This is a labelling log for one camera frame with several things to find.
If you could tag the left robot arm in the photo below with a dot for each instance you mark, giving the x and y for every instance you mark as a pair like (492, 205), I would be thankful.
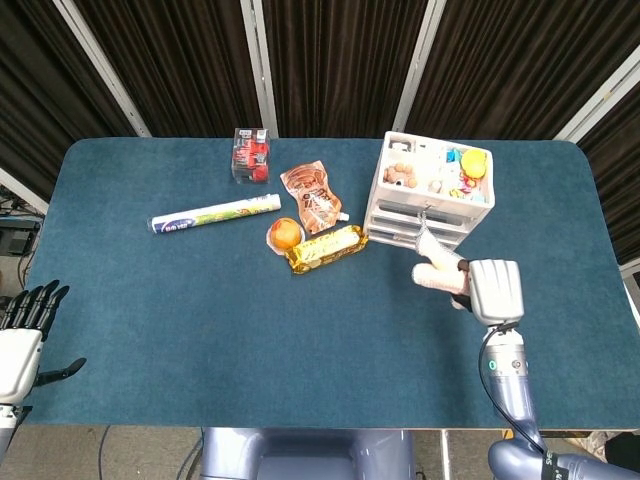
(7, 425)

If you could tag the blue table mat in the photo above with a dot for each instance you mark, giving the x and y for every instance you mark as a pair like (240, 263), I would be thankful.
(250, 320)

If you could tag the yellow toy ball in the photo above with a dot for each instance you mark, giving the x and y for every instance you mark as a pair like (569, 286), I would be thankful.
(473, 162)

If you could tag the black electronic device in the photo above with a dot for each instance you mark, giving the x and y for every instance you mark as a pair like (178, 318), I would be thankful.
(17, 239)

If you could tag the clear box with red items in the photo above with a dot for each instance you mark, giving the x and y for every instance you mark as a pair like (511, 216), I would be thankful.
(251, 156)

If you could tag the brown spouted drink pouch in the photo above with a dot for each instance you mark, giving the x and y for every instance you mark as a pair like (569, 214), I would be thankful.
(312, 196)

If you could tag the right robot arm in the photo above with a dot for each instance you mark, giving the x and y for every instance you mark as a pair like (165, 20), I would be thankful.
(515, 395)

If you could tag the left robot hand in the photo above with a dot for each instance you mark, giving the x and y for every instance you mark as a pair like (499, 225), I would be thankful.
(20, 345)

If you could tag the white plastic wrap roll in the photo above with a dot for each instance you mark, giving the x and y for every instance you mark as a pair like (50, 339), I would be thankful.
(215, 214)

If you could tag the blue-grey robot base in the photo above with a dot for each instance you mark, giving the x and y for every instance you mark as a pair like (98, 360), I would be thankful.
(307, 454)

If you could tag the brown nuts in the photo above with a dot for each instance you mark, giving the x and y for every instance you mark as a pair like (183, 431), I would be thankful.
(400, 174)

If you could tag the beige cloth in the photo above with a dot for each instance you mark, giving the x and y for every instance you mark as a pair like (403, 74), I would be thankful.
(437, 260)

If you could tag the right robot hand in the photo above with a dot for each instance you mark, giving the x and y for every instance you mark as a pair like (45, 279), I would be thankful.
(495, 290)

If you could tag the yellow biscuit pack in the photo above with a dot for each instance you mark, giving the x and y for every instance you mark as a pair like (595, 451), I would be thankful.
(327, 248)

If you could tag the white drawer organizer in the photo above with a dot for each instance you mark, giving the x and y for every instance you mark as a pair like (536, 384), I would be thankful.
(430, 195)

